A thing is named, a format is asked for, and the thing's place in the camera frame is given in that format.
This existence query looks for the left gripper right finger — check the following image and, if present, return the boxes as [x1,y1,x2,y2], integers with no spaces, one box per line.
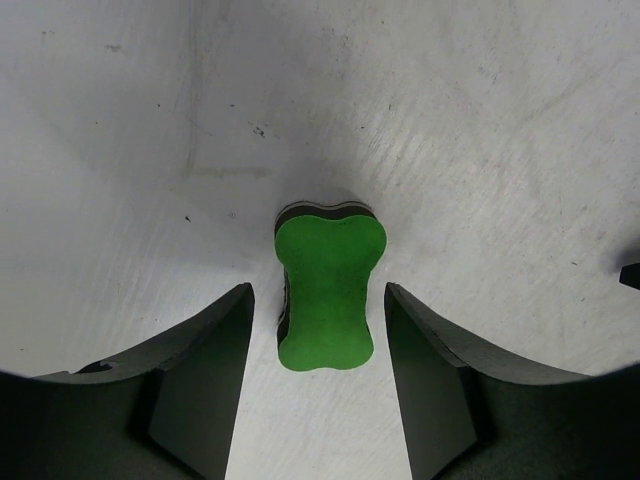
[384,283,639,479]

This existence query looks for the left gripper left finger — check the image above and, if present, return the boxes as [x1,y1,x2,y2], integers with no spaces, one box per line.
[1,283,254,479]

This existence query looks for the green bone-shaped eraser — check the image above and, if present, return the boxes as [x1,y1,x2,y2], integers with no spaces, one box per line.
[274,201,387,372]

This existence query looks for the whiteboard black stand feet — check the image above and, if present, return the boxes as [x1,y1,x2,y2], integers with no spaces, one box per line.
[619,263,640,290]

